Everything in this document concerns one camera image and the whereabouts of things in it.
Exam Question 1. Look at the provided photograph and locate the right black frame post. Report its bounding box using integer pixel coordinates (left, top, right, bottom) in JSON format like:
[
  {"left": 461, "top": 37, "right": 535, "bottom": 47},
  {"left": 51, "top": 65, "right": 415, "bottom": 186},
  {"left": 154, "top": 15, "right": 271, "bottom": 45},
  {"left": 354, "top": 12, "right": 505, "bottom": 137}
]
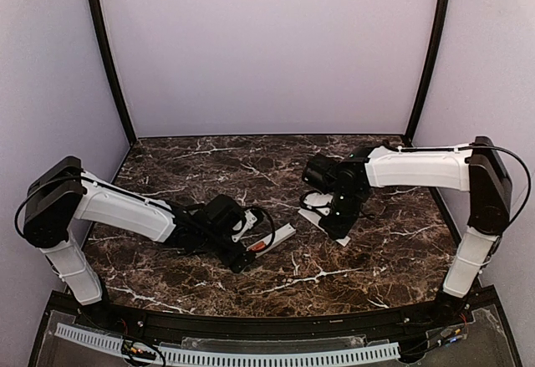
[{"left": 404, "top": 0, "right": 449, "bottom": 145}]

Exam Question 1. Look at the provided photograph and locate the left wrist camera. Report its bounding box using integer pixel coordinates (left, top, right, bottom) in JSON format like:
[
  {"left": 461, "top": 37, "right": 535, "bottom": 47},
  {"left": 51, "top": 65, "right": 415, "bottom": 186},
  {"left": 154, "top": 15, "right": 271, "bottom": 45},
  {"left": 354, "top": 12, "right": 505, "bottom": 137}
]
[{"left": 231, "top": 210, "right": 258, "bottom": 242}]

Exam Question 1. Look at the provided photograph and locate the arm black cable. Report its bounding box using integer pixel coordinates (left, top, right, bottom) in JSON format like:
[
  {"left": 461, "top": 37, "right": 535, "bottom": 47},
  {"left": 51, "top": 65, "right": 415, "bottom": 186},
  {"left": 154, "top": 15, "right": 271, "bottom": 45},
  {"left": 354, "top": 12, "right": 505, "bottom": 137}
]
[
  {"left": 467, "top": 142, "right": 532, "bottom": 234},
  {"left": 246, "top": 206, "right": 278, "bottom": 255}
]

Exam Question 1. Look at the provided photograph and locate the black frame post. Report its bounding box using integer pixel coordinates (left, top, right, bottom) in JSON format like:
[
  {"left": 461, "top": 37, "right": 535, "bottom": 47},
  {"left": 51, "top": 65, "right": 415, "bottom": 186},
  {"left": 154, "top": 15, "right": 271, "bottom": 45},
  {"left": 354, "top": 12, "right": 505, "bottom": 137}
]
[
  {"left": 404, "top": 0, "right": 449, "bottom": 145},
  {"left": 88, "top": 0, "right": 137, "bottom": 147}
]

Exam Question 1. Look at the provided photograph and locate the white remote battery cover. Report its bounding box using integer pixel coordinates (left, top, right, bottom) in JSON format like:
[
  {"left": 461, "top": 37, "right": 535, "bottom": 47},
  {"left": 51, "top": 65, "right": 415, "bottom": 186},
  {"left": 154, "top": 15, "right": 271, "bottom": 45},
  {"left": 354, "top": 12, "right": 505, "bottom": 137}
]
[{"left": 298, "top": 209, "right": 350, "bottom": 247}]

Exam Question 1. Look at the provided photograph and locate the left black frame post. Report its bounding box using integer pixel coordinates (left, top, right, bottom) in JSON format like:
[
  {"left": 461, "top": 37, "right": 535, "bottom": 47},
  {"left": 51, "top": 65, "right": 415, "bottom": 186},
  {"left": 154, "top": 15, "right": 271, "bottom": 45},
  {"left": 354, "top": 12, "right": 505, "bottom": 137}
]
[{"left": 88, "top": 0, "right": 137, "bottom": 147}]

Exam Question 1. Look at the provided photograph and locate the black front table rail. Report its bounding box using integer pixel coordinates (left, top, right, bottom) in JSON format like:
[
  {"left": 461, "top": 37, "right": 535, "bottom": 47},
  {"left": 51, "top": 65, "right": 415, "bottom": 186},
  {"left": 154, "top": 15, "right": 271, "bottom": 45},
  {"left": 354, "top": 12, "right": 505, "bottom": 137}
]
[{"left": 76, "top": 302, "right": 462, "bottom": 343}]

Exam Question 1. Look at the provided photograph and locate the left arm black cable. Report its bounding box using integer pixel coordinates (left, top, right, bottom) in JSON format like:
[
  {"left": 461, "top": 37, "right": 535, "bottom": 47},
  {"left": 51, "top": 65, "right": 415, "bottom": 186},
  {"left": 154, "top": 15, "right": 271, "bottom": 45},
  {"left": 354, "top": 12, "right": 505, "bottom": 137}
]
[{"left": 246, "top": 206, "right": 278, "bottom": 255}]

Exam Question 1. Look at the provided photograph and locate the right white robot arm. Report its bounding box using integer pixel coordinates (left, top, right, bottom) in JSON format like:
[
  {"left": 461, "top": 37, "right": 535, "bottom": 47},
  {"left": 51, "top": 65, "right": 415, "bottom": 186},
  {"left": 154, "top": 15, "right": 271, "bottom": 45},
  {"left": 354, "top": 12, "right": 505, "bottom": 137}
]
[{"left": 302, "top": 136, "right": 512, "bottom": 298}]

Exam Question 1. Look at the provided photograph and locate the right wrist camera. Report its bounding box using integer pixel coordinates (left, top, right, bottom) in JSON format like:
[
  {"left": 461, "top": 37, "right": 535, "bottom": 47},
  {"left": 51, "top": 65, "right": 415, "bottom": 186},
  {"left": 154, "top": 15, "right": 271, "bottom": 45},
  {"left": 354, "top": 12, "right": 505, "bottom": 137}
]
[{"left": 302, "top": 153, "right": 339, "bottom": 194}]

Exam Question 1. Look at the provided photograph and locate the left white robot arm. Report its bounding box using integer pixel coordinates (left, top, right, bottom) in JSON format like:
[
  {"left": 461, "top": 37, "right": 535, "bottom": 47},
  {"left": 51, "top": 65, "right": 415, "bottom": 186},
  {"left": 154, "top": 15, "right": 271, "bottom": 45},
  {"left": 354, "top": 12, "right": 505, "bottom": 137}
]
[{"left": 15, "top": 155, "right": 263, "bottom": 306}]

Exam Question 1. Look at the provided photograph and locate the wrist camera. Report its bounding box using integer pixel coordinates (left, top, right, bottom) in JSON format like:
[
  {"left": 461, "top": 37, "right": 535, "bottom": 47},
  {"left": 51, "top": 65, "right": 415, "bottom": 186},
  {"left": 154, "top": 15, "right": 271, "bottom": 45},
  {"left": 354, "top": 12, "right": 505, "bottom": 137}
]
[
  {"left": 302, "top": 153, "right": 339, "bottom": 194},
  {"left": 231, "top": 210, "right": 258, "bottom": 242}
]

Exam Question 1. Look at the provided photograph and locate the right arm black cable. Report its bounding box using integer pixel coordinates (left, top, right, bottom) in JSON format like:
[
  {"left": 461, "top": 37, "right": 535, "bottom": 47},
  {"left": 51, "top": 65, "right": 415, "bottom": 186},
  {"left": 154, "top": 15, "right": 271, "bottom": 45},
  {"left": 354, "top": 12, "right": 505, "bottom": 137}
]
[{"left": 467, "top": 142, "right": 532, "bottom": 234}]

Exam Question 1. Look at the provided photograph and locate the white slotted cable duct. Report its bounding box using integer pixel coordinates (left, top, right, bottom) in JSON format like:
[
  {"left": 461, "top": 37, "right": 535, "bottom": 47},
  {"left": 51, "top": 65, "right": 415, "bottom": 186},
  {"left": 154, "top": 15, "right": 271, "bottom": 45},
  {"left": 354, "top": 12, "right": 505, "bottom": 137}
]
[{"left": 54, "top": 323, "right": 400, "bottom": 366}]

